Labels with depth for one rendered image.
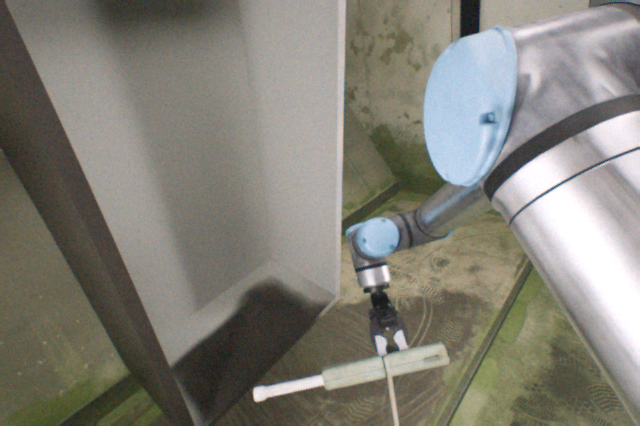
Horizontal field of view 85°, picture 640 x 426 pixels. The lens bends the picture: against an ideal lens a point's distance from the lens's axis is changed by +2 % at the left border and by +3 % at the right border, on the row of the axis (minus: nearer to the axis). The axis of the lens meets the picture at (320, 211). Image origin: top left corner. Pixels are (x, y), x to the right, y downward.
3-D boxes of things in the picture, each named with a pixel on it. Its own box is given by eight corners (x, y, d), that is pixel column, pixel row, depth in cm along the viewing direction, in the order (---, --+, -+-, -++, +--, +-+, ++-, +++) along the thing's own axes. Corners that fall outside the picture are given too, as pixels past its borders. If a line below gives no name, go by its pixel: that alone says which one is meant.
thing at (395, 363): (426, 332, 103) (448, 345, 81) (431, 348, 102) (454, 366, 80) (270, 366, 105) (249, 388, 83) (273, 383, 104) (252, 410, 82)
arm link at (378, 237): (401, 208, 80) (387, 219, 92) (355, 221, 79) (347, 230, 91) (415, 247, 78) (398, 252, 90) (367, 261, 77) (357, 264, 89)
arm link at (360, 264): (346, 225, 91) (341, 231, 101) (358, 271, 88) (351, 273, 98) (380, 218, 92) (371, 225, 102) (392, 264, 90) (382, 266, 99)
